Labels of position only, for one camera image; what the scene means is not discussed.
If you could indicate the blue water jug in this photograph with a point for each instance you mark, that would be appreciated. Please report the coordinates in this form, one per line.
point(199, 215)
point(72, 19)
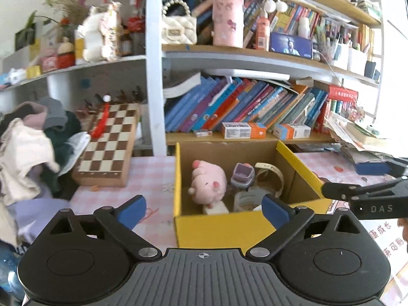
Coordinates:
point(9, 267)

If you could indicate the orange white carton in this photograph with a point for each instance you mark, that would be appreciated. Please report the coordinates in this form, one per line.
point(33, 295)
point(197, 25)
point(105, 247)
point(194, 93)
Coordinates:
point(244, 130)
point(291, 131)

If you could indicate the white quilted handbag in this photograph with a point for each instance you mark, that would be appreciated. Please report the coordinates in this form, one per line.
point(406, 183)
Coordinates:
point(178, 30)

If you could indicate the yellow cardboard box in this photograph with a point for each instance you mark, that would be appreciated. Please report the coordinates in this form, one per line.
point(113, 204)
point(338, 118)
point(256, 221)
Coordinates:
point(216, 229)

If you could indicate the set of upright textbooks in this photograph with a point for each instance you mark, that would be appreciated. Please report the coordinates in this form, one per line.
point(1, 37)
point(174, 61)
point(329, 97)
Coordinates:
point(322, 22)

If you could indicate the small black box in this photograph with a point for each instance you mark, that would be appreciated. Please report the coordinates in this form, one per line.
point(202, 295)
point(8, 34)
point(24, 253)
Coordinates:
point(371, 70)

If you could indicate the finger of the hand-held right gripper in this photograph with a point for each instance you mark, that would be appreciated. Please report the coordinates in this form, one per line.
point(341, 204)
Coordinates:
point(350, 190)
point(371, 168)

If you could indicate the pink cylindrical container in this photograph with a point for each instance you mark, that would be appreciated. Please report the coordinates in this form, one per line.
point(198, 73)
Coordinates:
point(228, 19)

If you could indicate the row of colourful books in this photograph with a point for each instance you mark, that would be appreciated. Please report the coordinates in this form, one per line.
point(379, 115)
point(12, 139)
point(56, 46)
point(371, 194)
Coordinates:
point(223, 102)

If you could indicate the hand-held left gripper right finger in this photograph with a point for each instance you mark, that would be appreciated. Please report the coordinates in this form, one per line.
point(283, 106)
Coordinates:
point(275, 210)

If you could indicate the pile of clothes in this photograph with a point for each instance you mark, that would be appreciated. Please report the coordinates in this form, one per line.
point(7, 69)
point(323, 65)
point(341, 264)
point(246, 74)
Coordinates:
point(22, 146)

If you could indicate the red book set box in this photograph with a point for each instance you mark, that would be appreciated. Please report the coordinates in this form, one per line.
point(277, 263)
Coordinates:
point(342, 94)

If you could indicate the red tassel pendant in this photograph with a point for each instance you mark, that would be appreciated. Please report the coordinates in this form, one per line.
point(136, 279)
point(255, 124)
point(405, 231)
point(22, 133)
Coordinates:
point(100, 124)

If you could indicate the white square block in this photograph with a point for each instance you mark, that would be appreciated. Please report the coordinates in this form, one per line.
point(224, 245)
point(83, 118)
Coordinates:
point(216, 209)

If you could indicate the cream wristwatch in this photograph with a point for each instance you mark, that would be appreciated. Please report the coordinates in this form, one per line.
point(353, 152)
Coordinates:
point(277, 175)

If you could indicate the white pen holder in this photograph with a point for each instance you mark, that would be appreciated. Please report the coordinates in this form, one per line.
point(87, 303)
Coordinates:
point(357, 62)
point(340, 57)

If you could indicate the white plush doll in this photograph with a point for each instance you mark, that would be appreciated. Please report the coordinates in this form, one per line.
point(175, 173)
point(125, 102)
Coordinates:
point(95, 35)

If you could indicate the smartphone with lit screen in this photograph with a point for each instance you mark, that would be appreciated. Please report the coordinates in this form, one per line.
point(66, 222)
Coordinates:
point(290, 46)

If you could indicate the pink plush toy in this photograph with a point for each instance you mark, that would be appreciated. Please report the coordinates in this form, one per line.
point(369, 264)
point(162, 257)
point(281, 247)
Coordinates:
point(207, 181)

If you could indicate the pink checkered desktop cover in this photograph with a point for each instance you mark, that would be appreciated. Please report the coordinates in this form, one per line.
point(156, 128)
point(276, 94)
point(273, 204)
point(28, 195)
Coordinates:
point(153, 178)

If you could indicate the dried flower bouquet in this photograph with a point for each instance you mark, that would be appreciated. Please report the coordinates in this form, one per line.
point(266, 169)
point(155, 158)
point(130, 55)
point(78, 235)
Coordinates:
point(71, 3)

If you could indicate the white under-shelf lamp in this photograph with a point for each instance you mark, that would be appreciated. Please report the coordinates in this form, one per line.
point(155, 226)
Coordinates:
point(255, 75)

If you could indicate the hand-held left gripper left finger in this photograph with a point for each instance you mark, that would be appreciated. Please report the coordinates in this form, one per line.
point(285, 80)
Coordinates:
point(132, 212)

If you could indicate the small red white box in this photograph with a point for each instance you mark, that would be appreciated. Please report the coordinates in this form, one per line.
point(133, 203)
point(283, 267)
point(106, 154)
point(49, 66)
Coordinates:
point(202, 133)

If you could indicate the pile of papers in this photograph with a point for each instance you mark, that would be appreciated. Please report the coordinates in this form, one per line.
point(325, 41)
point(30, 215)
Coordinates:
point(357, 143)

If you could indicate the white wooden bookshelf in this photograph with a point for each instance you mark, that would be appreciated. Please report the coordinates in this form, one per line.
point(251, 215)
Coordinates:
point(154, 70)

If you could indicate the person's right hand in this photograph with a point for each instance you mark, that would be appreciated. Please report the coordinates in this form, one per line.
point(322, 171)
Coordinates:
point(404, 234)

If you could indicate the wooden chessboard box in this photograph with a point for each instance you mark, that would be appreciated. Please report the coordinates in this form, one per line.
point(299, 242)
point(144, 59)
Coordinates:
point(105, 153)

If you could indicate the purple smart watch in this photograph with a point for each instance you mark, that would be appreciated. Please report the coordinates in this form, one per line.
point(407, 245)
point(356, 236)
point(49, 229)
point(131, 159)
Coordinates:
point(242, 174)

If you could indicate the clear tape roll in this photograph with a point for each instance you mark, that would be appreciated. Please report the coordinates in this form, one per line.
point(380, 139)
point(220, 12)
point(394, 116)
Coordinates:
point(247, 197)

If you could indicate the peach lotion bottle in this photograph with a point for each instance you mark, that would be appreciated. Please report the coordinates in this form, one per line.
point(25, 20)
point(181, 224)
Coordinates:
point(262, 33)

